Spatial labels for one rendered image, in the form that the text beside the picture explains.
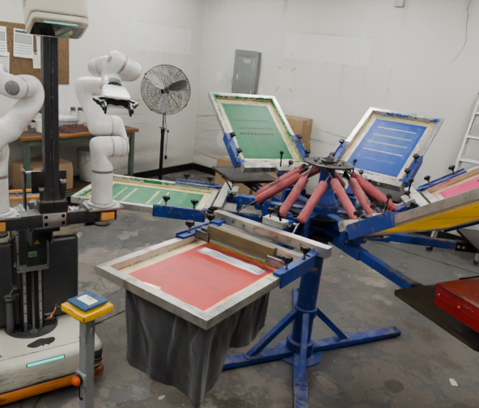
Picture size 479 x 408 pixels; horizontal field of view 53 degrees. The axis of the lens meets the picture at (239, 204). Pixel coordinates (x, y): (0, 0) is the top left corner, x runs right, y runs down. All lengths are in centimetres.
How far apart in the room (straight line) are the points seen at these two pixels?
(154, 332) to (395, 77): 481
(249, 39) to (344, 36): 143
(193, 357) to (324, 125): 497
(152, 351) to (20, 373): 91
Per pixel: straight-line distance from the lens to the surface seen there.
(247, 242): 222
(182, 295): 190
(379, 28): 632
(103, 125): 227
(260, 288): 194
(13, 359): 280
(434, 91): 608
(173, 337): 199
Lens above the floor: 186
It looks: 17 degrees down
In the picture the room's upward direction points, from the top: 6 degrees clockwise
